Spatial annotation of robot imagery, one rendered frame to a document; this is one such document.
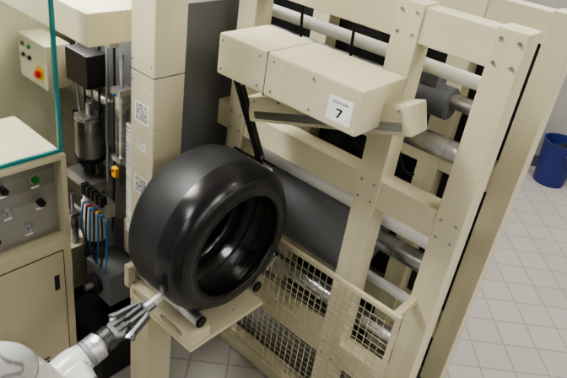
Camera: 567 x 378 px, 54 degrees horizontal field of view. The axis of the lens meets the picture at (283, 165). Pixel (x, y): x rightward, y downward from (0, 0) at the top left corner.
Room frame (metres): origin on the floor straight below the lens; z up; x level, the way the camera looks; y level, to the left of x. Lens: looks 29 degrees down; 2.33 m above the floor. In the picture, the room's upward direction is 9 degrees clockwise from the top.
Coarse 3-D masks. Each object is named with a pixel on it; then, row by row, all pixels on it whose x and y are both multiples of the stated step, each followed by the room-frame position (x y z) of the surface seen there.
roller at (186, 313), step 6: (138, 276) 1.59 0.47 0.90; (144, 282) 1.57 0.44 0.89; (168, 300) 1.48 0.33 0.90; (174, 306) 1.46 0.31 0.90; (180, 312) 1.44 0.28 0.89; (186, 312) 1.43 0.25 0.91; (192, 312) 1.42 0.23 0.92; (198, 312) 1.43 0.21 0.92; (186, 318) 1.42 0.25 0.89; (192, 318) 1.41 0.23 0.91; (198, 318) 1.40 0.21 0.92; (204, 318) 1.41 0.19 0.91; (198, 324) 1.39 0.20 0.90
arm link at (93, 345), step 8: (88, 336) 1.20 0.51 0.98; (96, 336) 1.20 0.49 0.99; (80, 344) 1.17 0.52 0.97; (88, 344) 1.17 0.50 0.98; (96, 344) 1.18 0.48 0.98; (104, 344) 1.19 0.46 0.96; (88, 352) 1.15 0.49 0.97; (96, 352) 1.16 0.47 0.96; (104, 352) 1.17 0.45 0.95; (96, 360) 1.15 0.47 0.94
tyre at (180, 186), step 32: (192, 160) 1.57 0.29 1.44; (224, 160) 1.58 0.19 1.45; (160, 192) 1.46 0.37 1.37; (192, 192) 1.44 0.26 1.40; (224, 192) 1.46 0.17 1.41; (256, 192) 1.55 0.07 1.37; (160, 224) 1.39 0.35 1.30; (192, 224) 1.37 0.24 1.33; (224, 224) 1.82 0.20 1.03; (256, 224) 1.79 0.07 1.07; (160, 256) 1.34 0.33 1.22; (192, 256) 1.34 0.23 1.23; (224, 256) 1.73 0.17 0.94; (256, 256) 1.70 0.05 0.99; (160, 288) 1.35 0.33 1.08; (192, 288) 1.35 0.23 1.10; (224, 288) 1.59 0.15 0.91
